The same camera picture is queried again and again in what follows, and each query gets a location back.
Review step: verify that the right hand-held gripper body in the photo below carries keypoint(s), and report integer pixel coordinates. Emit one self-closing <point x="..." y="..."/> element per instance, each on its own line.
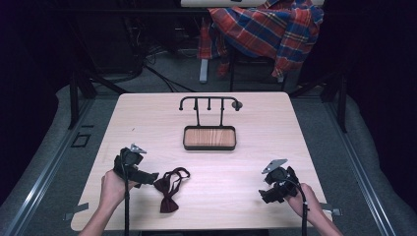
<point x="281" y="178"/>

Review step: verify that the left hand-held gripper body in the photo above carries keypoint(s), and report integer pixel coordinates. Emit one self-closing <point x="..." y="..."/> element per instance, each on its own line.
<point x="131" y="160"/>

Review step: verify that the dark red bow tie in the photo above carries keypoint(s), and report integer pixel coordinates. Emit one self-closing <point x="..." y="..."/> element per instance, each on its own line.
<point x="168" y="193"/>

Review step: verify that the black rack with wooden tray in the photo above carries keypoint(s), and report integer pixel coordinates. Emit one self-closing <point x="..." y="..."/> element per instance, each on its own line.
<point x="209" y="137"/>

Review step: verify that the person's left hand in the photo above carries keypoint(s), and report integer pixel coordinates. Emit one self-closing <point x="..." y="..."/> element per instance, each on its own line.
<point x="113" y="190"/>

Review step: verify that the person's right hand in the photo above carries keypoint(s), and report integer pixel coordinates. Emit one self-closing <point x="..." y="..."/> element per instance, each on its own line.
<point x="303" y="201"/>

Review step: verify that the grey tape strip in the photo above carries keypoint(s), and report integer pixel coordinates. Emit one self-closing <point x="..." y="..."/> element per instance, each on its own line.
<point x="331" y="210"/>
<point x="77" y="210"/>

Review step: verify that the black metal stand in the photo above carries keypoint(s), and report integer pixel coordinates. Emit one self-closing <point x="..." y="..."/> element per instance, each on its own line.
<point x="342" y="105"/>
<point x="73" y="98"/>

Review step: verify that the black chair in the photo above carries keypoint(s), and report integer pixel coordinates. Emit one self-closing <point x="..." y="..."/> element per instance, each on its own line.
<point x="232" y="70"/>

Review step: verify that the red blue plaid shirt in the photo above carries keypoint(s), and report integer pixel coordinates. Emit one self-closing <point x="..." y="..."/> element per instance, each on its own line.
<point x="268" y="29"/>

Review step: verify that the aluminium floor rail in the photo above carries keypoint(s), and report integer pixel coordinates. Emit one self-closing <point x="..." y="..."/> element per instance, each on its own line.
<point x="42" y="178"/>
<point x="364" y="177"/>

